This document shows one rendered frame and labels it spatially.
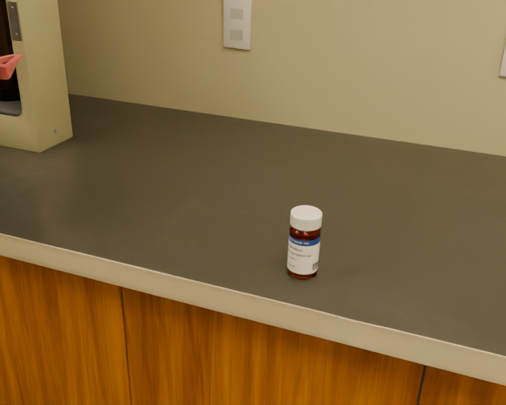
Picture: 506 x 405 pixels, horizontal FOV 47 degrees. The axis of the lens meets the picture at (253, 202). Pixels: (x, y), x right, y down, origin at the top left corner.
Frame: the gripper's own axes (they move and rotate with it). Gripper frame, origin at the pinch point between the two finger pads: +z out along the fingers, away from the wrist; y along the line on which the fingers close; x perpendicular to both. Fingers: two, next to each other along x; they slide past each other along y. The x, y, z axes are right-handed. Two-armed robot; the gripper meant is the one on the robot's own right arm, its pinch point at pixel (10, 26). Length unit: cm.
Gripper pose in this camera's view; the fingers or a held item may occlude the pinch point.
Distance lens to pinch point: 106.4
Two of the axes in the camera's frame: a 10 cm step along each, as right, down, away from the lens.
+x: -9.4, -1.6, 3.0
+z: 3.4, -4.2, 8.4
